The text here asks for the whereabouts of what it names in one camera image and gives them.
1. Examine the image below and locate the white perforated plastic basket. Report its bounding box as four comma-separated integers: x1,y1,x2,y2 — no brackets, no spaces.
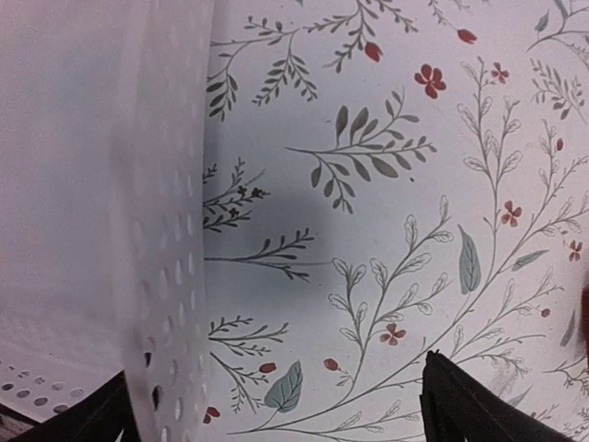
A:
1,1,214,441

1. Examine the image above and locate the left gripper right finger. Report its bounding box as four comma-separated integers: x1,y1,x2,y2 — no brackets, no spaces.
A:
420,351,570,442

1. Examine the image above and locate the dark red towel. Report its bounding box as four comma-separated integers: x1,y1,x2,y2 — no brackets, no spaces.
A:
580,285,589,361

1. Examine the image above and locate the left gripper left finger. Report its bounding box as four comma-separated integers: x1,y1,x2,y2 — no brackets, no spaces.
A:
13,371,136,442

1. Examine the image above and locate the floral patterned table mat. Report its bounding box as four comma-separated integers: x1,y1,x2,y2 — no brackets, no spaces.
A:
201,1,588,441

